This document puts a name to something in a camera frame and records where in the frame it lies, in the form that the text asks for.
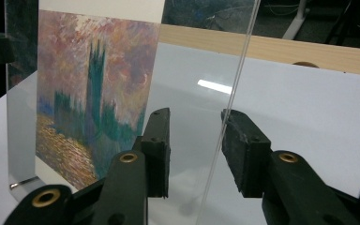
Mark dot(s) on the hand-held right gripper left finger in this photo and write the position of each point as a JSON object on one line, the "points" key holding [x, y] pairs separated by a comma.
{"points": [[128, 187]]}

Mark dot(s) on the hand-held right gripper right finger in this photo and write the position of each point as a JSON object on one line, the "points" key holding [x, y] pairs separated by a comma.
{"points": [[281, 187]]}

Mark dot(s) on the painting print with white border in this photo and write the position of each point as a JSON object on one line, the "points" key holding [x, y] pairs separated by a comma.
{"points": [[90, 78]]}

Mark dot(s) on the clear acrylic photo frame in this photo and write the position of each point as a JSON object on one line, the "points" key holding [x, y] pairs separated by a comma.
{"points": [[193, 106]]}

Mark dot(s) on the white table leg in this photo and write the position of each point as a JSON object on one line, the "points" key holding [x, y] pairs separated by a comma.
{"points": [[296, 18]]}

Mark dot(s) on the black folding chair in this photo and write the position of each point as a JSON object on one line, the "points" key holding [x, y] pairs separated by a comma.
{"points": [[345, 22]]}

